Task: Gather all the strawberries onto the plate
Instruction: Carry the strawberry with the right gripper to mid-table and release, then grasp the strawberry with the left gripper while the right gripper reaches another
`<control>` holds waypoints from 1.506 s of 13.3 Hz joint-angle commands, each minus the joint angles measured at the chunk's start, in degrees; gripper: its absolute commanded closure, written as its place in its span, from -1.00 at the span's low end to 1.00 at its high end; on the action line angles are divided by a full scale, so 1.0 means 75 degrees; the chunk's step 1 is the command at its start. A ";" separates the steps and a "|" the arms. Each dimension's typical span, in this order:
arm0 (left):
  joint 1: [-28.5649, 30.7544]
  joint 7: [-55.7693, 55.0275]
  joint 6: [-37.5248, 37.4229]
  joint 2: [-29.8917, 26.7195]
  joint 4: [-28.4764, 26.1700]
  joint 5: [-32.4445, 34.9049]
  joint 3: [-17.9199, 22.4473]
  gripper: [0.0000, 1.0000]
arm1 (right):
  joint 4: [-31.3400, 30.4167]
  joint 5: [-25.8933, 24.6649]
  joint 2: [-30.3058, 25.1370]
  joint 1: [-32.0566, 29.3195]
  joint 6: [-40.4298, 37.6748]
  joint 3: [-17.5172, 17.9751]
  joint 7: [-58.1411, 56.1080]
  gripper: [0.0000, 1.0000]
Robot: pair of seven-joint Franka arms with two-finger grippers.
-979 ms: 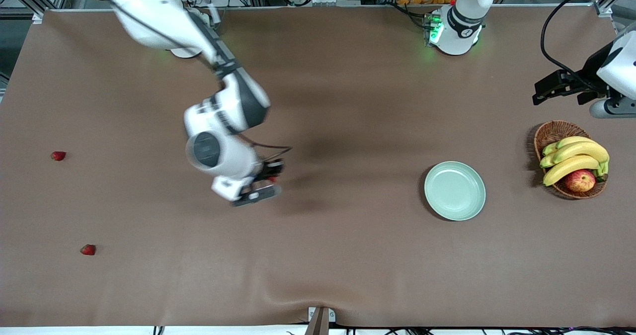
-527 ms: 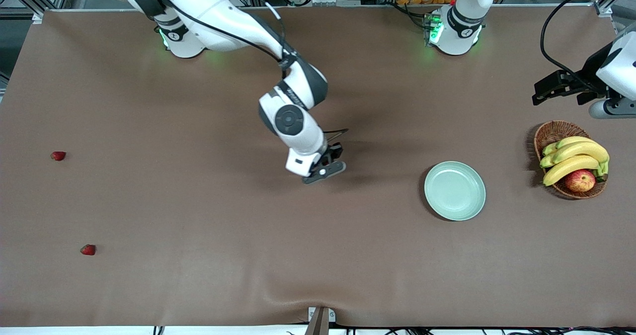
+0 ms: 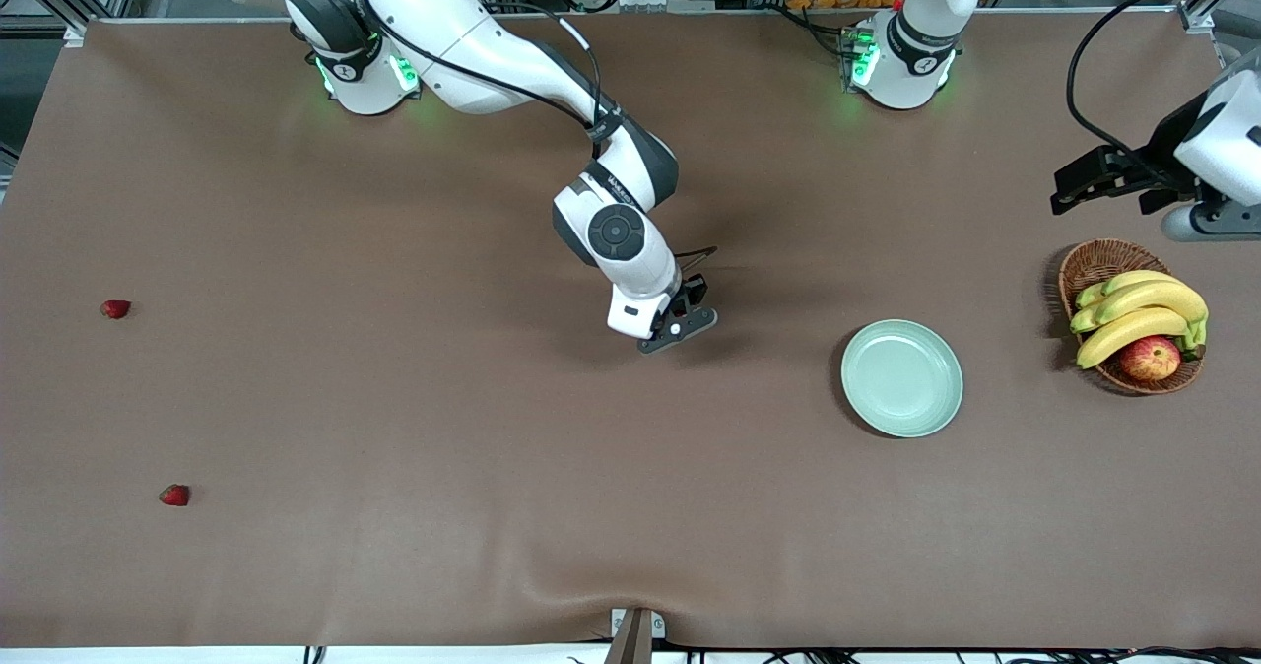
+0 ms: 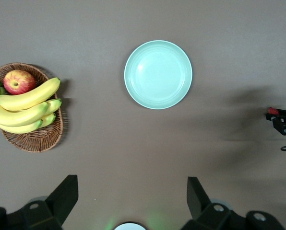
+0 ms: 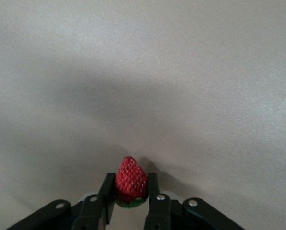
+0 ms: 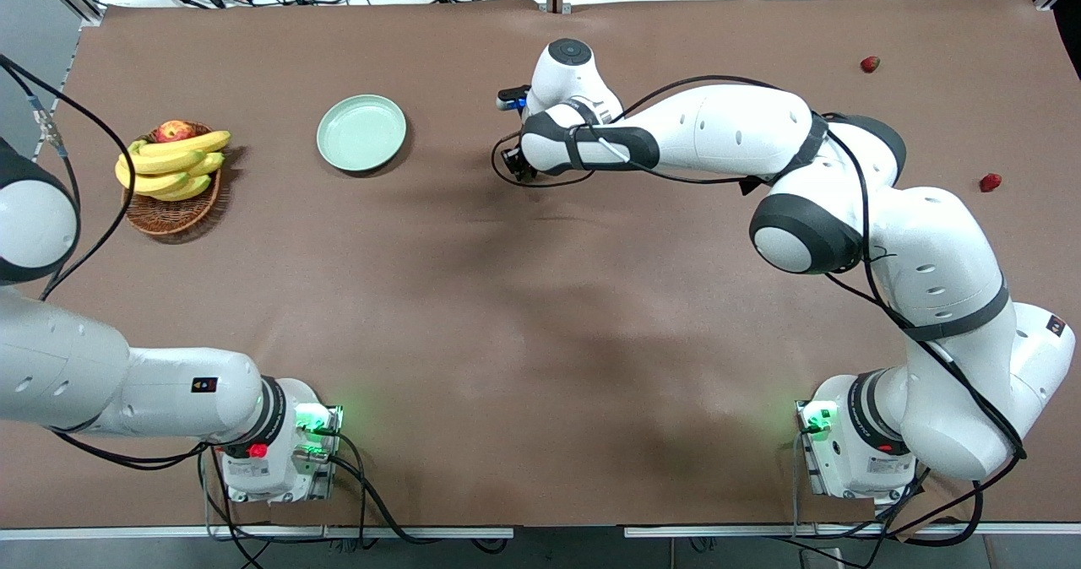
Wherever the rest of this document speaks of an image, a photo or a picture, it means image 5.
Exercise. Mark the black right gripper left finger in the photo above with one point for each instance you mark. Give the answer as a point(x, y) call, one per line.
point(92, 210)

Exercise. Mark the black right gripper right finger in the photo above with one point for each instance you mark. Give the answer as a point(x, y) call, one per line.
point(159, 213)

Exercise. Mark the red strawberry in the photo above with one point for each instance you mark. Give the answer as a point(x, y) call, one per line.
point(131, 179)

